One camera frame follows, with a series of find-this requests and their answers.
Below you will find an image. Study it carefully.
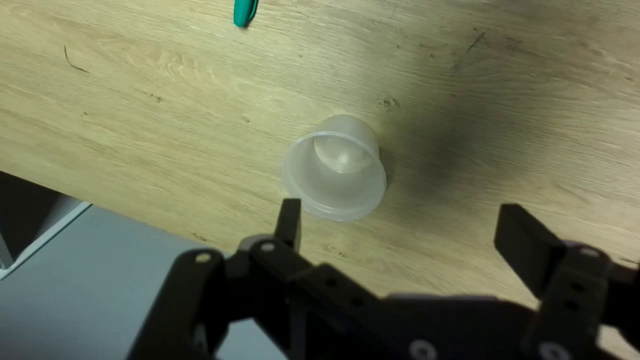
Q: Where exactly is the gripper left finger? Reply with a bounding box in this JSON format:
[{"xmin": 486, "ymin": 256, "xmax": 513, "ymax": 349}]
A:
[{"xmin": 127, "ymin": 198, "xmax": 388, "ymax": 360}]

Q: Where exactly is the teal marker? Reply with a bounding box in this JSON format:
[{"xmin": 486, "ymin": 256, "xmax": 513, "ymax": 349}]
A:
[{"xmin": 233, "ymin": 0, "xmax": 260, "ymax": 28}]

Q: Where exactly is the translucent plastic cup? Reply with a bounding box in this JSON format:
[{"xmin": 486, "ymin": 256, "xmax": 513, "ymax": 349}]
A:
[{"xmin": 281, "ymin": 114, "xmax": 387, "ymax": 222}]

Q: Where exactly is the dark cabinet with white edge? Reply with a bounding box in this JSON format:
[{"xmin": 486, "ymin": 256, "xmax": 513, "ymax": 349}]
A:
[{"xmin": 0, "ymin": 170, "xmax": 92, "ymax": 281}]

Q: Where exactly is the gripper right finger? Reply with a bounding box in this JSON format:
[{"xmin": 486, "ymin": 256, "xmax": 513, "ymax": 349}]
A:
[{"xmin": 493, "ymin": 203, "xmax": 640, "ymax": 360}]

